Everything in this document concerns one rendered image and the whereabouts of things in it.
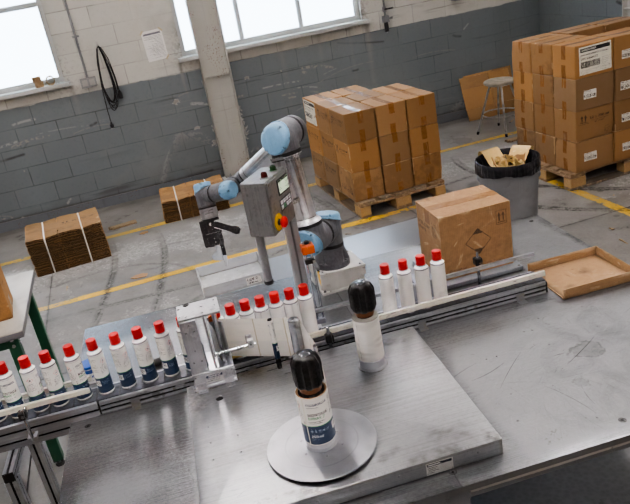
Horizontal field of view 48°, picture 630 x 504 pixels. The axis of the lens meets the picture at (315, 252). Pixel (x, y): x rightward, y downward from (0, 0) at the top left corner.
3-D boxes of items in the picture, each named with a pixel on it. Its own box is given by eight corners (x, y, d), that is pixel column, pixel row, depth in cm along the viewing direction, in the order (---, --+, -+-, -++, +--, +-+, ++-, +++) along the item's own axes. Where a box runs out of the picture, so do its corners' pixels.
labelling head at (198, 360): (196, 391, 230) (177, 323, 221) (193, 371, 242) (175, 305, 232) (237, 380, 233) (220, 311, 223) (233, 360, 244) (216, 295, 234)
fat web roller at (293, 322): (297, 373, 230) (287, 324, 223) (294, 366, 235) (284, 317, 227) (311, 370, 231) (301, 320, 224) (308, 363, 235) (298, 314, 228)
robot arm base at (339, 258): (319, 273, 288) (315, 251, 284) (311, 261, 302) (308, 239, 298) (354, 266, 290) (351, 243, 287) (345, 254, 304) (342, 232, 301)
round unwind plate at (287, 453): (278, 498, 179) (277, 495, 178) (259, 429, 207) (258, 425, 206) (392, 464, 183) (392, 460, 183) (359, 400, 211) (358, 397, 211)
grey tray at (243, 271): (205, 299, 281) (202, 288, 279) (197, 278, 299) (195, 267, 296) (270, 280, 287) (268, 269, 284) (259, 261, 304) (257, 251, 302)
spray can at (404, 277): (404, 315, 254) (397, 264, 246) (399, 309, 258) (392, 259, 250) (418, 312, 254) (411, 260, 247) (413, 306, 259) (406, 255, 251)
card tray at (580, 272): (564, 299, 255) (563, 290, 253) (527, 272, 279) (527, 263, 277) (638, 279, 259) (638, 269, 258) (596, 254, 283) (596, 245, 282)
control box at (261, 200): (250, 237, 238) (238, 184, 230) (271, 218, 252) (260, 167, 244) (277, 237, 234) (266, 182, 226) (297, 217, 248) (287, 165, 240)
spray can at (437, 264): (437, 305, 256) (431, 254, 248) (432, 299, 261) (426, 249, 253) (450, 302, 257) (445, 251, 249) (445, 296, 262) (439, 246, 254)
